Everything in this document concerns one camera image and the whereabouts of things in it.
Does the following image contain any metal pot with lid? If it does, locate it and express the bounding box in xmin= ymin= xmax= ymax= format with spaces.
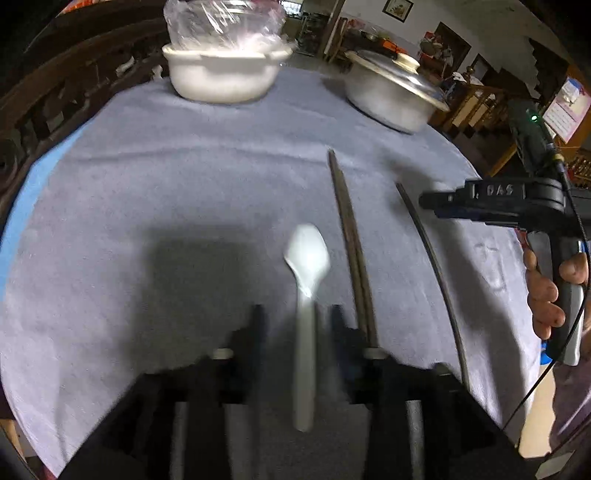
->
xmin=345 ymin=48 xmax=451 ymax=112

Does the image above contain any plastic-wrapped bowl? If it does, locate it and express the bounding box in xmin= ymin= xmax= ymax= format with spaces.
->
xmin=164 ymin=0 xmax=287 ymax=51

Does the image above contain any white plastic spoon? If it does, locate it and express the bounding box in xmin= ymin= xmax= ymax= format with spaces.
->
xmin=283 ymin=224 xmax=331 ymax=432

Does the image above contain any black cable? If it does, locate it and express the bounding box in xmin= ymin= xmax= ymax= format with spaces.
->
xmin=501 ymin=152 xmax=591 ymax=432

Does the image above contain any carved wooden sideboard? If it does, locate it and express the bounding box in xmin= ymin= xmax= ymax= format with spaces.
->
xmin=0 ymin=14 xmax=171 ymax=222

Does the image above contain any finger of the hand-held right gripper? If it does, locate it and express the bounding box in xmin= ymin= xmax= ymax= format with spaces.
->
xmin=418 ymin=191 xmax=467 ymax=221

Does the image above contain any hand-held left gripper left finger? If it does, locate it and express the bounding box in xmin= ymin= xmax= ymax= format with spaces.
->
xmin=60 ymin=302 xmax=269 ymax=480

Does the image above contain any white bowl with handles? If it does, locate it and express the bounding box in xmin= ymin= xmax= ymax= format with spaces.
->
xmin=161 ymin=41 xmax=294 ymax=104

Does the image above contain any wooden staircase railing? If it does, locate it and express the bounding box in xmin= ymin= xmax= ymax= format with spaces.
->
xmin=443 ymin=65 xmax=518 ymax=148

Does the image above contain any dark wooden chair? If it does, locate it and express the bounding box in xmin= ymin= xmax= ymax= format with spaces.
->
xmin=325 ymin=17 xmax=349 ymax=63

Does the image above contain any grey tablecloth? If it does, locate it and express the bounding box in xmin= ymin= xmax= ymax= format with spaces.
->
xmin=0 ymin=65 xmax=543 ymax=478

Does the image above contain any blue table cover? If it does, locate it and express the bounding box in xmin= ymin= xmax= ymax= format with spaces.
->
xmin=0 ymin=124 xmax=93 ymax=296

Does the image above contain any framed wall picture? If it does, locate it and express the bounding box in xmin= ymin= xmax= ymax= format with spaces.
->
xmin=383 ymin=0 xmax=414 ymax=24

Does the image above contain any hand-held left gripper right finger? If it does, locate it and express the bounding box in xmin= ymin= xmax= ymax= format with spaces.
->
xmin=330 ymin=305 xmax=528 ymax=480

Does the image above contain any pink wall calendar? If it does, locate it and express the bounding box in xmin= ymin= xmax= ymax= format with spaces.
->
xmin=542 ymin=76 xmax=591 ymax=144

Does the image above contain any person's right hand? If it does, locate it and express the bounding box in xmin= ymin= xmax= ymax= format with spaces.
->
xmin=523 ymin=249 xmax=591 ymax=341

